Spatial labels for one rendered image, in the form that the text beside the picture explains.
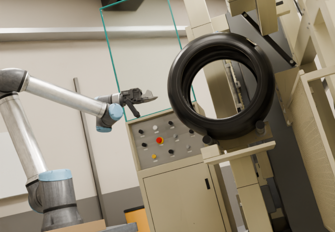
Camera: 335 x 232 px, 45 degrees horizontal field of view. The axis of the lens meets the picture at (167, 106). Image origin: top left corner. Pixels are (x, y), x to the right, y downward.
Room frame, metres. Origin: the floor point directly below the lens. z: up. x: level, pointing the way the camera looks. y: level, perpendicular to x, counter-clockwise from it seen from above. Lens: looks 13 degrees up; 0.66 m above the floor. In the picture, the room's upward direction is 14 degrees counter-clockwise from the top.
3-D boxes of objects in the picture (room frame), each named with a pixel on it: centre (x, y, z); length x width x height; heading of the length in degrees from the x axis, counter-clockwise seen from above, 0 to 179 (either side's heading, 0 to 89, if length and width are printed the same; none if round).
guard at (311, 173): (1.93, -0.61, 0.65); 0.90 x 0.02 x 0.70; 170
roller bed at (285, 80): (2.36, -0.74, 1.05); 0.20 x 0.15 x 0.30; 170
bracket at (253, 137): (2.39, -0.35, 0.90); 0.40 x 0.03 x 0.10; 80
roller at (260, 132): (2.18, -0.46, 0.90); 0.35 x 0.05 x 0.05; 170
